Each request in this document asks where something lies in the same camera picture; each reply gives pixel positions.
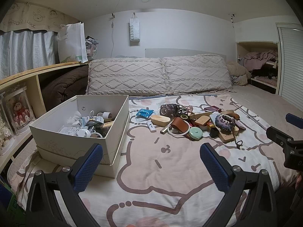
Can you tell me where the purple crochet piece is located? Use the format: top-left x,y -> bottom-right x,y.
215,114 -> 235,132

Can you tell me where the mint green tape measure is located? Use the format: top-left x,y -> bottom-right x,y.
188,127 -> 203,140

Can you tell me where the brown leather sleeve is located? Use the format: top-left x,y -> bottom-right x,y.
170,117 -> 190,133

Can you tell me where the white ring cable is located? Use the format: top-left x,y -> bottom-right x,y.
167,121 -> 192,138

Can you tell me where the carved wooden character block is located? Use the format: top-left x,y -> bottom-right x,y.
195,115 -> 210,126

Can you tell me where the metal rod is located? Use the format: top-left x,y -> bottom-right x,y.
230,98 -> 268,131

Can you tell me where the oval wooden block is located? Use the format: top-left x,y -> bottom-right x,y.
217,126 -> 239,144

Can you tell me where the beige plush cushion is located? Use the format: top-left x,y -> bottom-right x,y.
226,61 -> 251,86

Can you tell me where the red card packet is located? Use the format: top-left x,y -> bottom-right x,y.
203,106 -> 222,113

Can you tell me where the cream plush doll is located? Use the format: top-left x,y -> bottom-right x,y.
0,118 -> 12,150

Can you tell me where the white louvered door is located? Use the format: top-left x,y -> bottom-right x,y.
276,23 -> 303,110

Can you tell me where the white round jar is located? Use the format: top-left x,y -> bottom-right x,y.
77,129 -> 91,137

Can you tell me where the long wooden strip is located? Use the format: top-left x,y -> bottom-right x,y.
189,111 -> 213,120

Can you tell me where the doll in red dress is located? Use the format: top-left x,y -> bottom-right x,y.
13,101 -> 30,129

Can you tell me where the white shoe box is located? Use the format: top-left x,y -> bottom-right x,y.
29,94 -> 130,166

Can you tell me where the right beige knitted pillow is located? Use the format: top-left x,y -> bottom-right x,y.
162,54 -> 232,94

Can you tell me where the beige knitted pillow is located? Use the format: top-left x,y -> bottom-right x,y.
162,54 -> 232,94
86,58 -> 168,96

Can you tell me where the wooden bedside shelf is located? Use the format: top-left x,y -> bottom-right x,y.
1,61 -> 86,171

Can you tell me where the brass metal bar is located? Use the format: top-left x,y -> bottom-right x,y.
160,126 -> 168,134

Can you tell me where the brown folded blanket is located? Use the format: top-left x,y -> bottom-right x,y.
38,65 -> 88,111

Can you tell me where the oval wooden box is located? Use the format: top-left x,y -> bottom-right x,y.
151,115 -> 170,127

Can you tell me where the white usb stick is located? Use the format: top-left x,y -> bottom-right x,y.
146,121 -> 157,133

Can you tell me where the blue foil packet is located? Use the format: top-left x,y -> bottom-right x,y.
136,109 -> 154,119

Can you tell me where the left beige knitted pillow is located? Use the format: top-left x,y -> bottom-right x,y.
86,58 -> 168,96

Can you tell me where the grey curtain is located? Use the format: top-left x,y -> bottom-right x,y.
0,29 -> 59,79

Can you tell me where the white paper shopping bag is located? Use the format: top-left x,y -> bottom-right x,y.
58,22 -> 88,63

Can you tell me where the black braided cord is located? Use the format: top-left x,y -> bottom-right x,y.
233,126 -> 244,149

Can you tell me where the wall niche with clothes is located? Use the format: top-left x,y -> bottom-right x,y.
236,42 -> 280,94

